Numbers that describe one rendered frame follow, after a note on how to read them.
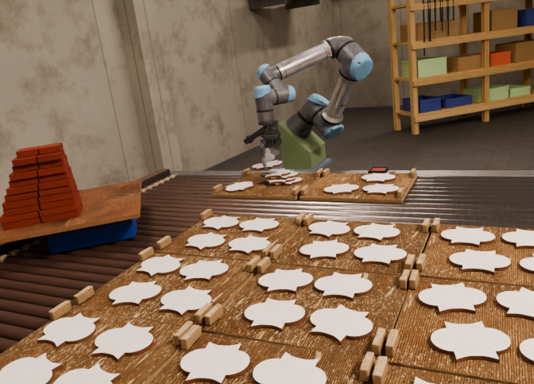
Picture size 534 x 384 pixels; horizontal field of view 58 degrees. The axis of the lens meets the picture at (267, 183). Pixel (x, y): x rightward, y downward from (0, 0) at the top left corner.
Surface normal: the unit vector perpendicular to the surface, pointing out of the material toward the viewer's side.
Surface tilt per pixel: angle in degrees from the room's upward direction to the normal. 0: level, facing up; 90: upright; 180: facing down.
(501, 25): 90
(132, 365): 0
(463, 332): 0
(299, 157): 90
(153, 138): 90
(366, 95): 90
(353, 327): 0
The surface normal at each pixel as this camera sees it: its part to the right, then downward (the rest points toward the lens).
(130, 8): -0.50, 0.29
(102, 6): 0.86, 0.04
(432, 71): 0.22, 0.24
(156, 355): -0.12, -0.95
